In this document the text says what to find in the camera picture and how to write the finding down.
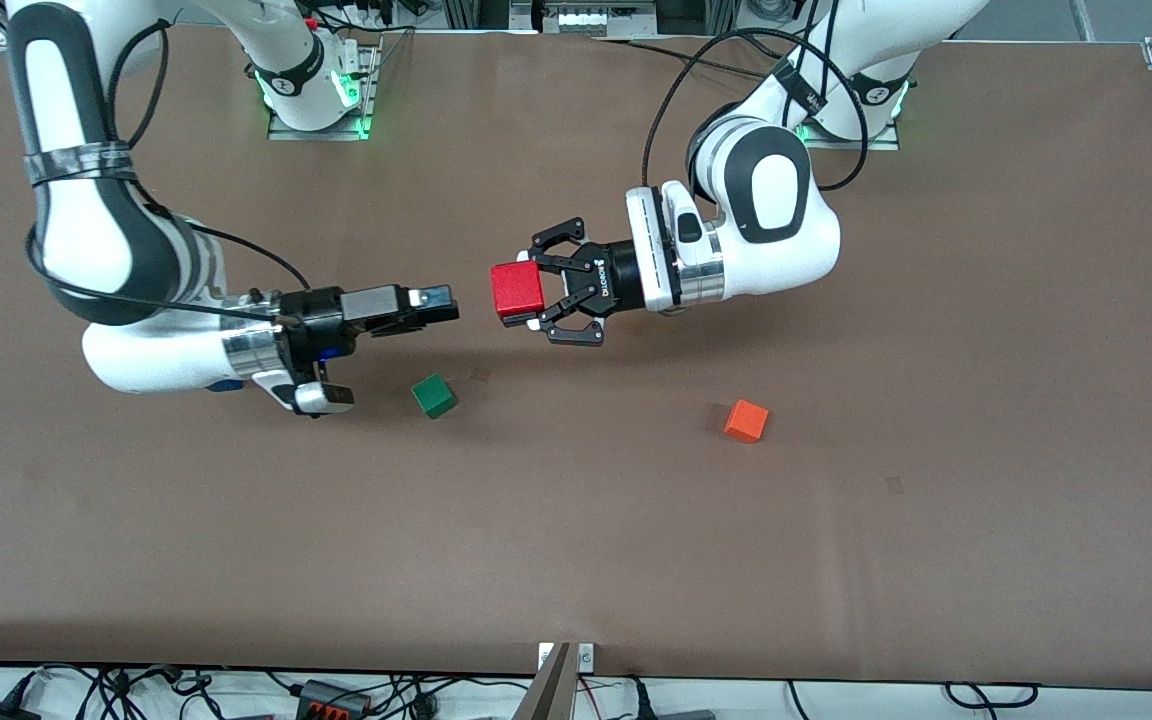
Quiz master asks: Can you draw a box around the red wooden block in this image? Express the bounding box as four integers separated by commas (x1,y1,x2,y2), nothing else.
491,262,547,323

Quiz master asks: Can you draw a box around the green wooden block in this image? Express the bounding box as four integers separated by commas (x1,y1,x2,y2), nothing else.
411,374,459,420

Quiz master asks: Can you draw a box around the orange wooden block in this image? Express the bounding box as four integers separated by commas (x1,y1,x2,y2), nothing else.
723,399,770,445

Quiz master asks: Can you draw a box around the grey terminal block unit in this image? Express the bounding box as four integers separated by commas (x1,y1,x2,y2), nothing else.
511,0,657,39

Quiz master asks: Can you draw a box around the brown table cover sheet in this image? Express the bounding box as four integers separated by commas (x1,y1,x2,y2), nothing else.
0,25,1152,691

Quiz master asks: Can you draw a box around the grey metal mounting bar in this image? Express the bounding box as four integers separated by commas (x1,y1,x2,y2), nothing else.
511,640,577,720

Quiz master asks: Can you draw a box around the black and orange connector box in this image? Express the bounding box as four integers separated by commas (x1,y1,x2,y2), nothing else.
296,680,372,720

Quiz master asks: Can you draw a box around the aluminium arm base plate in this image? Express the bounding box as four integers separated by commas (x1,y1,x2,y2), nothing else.
266,35,382,142
798,120,902,152

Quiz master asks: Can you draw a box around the black cable on table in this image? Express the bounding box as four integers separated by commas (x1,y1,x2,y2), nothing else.
591,35,787,78

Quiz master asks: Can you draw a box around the white mounting bracket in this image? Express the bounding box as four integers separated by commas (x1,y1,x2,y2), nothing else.
536,643,597,671

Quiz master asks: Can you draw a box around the black looped cable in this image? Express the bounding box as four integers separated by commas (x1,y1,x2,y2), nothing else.
941,682,1040,711

